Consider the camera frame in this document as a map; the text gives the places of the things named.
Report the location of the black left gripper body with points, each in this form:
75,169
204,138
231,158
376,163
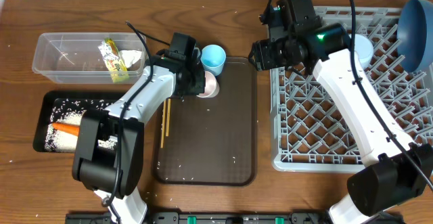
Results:
196,82

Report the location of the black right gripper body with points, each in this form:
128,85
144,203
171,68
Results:
272,55

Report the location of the pink cup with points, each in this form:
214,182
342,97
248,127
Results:
211,86

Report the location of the silver foil wrapper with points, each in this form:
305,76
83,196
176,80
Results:
113,61

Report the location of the light blue small bowl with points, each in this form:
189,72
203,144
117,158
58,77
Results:
364,48

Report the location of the orange carrot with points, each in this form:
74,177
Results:
70,129

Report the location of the white rice pile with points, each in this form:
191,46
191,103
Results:
64,136

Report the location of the dark blue plate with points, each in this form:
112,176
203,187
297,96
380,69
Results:
415,35

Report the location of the white napkin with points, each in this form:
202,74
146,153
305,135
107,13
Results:
130,57

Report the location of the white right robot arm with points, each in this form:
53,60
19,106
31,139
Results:
396,169

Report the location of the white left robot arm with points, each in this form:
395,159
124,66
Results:
108,158

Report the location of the grey plastic dishwasher rack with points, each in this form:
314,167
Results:
308,132

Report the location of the black waste tray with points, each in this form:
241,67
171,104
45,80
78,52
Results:
48,100

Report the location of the light blue cup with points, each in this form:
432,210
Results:
213,58

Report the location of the wooden chopstick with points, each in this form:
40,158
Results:
168,107
163,124

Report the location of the dark brown serving tray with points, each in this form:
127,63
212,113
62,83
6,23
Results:
212,141

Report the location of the clear plastic bin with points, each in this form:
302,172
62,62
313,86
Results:
74,57

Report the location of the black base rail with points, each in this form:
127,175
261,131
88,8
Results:
176,218

